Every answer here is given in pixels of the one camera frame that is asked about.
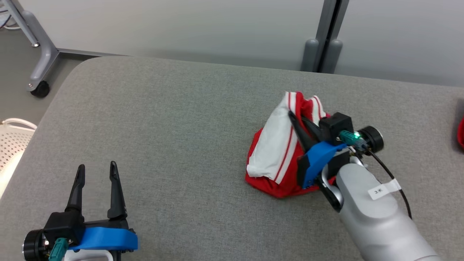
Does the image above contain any black caster wheel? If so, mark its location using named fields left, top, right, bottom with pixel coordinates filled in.
left=30, top=80, right=50, bottom=98

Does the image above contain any red and white jersey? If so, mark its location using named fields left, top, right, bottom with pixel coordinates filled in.
left=245, top=91, right=339, bottom=199

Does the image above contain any grey wheeled stand leg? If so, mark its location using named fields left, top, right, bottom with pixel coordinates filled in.
left=0, top=0, right=60, bottom=92

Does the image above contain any grey metal partition post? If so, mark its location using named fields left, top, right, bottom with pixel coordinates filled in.
left=301, top=0, right=350, bottom=74

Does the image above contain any green cable connector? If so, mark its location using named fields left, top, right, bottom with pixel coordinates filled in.
left=49, top=237, right=69, bottom=261
left=339, top=130, right=370, bottom=151

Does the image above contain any white perforated laundry basket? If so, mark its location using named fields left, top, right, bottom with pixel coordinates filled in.
left=0, top=118, right=38, bottom=198

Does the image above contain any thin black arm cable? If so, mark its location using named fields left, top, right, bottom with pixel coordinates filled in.
left=364, top=147, right=413, bottom=220

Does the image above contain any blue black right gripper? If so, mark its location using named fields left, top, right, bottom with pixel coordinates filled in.
left=288, top=111, right=354, bottom=189

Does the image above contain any white paper label tag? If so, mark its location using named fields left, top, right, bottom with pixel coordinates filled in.
left=368, top=180, right=402, bottom=200

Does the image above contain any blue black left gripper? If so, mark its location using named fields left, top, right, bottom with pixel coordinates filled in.
left=65, top=161, right=139, bottom=261

